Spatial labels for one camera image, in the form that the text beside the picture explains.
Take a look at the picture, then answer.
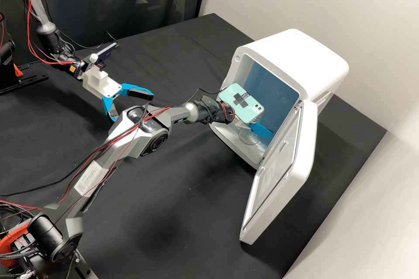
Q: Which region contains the white incubator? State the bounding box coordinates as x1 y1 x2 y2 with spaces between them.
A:
209 28 350 167

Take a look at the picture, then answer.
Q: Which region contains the left wrist camera phone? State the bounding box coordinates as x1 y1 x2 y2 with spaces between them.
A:
85 41 119 74

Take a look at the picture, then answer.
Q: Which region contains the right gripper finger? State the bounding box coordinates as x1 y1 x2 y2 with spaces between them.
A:
250 122 274 138

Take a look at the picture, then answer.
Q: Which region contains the incubator door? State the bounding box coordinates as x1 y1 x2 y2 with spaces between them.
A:
239 98 320 245

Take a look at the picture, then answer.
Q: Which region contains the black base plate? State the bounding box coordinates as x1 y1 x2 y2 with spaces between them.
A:
0 63 50 94

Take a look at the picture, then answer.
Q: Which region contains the clear flask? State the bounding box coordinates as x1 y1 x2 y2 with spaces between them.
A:
238 126 262 146

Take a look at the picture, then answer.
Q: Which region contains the right wrist camera phone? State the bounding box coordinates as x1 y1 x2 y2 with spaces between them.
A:
217 83 263 125

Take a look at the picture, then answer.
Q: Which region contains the wrist camera phone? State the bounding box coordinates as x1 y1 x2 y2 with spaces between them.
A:
217 83 263 125
85 41 119 74

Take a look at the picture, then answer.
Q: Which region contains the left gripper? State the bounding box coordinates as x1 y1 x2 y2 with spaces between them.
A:
81 68 155 123

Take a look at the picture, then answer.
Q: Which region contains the black cable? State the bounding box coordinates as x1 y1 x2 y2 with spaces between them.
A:
58 31 114 51
195 87 225 103

